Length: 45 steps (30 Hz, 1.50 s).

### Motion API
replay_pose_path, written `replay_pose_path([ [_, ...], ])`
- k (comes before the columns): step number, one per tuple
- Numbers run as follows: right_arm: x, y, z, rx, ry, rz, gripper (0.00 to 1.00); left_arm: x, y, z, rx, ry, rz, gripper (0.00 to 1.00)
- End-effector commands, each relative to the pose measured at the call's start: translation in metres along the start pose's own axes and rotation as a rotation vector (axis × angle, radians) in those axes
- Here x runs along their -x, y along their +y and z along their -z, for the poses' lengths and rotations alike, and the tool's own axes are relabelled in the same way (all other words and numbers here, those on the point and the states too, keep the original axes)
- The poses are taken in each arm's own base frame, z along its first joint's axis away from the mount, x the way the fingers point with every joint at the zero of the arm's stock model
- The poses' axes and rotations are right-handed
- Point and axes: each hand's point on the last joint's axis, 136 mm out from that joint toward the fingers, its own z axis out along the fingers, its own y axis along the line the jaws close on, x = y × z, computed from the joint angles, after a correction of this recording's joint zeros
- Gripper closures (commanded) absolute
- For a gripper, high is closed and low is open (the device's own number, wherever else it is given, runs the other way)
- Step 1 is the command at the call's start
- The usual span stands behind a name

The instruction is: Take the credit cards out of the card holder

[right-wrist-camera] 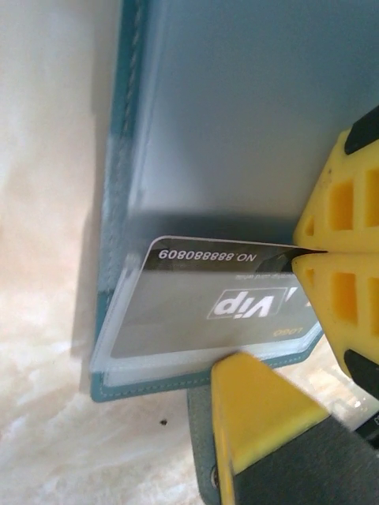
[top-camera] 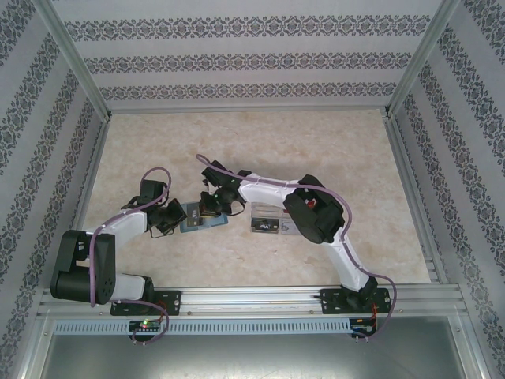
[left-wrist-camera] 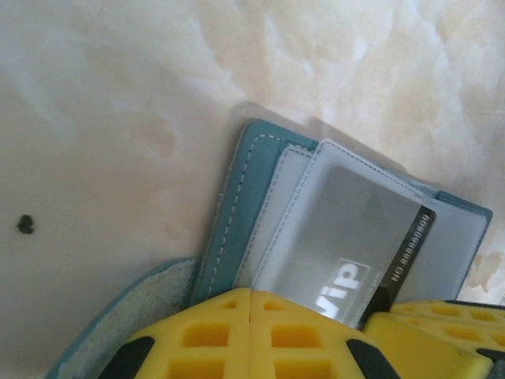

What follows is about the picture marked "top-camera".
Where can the teal card holder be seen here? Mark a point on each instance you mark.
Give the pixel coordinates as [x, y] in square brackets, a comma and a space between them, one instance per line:
[219, 223]

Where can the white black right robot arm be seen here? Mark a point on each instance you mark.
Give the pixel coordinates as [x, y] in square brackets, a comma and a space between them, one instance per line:
[262, 193]

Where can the clear plastic box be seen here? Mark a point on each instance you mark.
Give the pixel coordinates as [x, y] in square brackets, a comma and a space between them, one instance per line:
[268, 210]

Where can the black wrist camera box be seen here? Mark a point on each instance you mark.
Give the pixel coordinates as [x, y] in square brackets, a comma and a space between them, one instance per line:
[153, 189]
[215, 177]

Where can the aluminium frame post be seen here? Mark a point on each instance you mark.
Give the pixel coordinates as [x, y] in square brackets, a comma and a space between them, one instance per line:
[77, 63]
[418, 59]

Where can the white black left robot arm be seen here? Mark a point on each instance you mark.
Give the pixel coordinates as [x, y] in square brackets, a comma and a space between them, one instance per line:
[126, 225]

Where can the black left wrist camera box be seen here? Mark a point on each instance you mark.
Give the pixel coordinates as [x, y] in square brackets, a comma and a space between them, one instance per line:
[153, 189]

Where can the grey metal base panel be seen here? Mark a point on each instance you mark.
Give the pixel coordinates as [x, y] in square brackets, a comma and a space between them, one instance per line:
[252, 359]

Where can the black card with white print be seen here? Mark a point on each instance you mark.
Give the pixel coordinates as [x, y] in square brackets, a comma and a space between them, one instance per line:
[263, 227]

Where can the dark grey card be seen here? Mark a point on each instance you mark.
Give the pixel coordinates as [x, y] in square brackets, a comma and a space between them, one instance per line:
[192, 215]

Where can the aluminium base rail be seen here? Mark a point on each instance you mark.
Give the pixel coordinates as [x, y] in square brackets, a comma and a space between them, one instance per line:
[252, 300]

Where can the aluminium frame rail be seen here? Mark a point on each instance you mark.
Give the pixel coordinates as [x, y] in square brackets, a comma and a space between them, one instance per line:
[418, 197]
[87, 177]

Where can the white card with dark print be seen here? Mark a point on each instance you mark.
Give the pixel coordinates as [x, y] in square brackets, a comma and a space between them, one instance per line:
[290, 228]

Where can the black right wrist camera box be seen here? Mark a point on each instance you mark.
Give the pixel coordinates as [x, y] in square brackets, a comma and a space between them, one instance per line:
[215, 177]

